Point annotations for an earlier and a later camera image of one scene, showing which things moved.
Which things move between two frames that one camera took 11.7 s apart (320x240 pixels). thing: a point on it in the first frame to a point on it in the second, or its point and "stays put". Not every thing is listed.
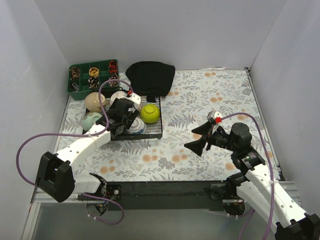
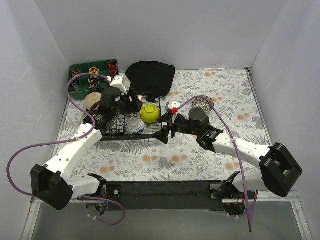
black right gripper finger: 204,129 to 166,117
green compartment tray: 84,78 stays put
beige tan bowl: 92,102 stays put
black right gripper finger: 197,146 to 162,135
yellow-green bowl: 150,113 stays put
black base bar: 172,195 stays put
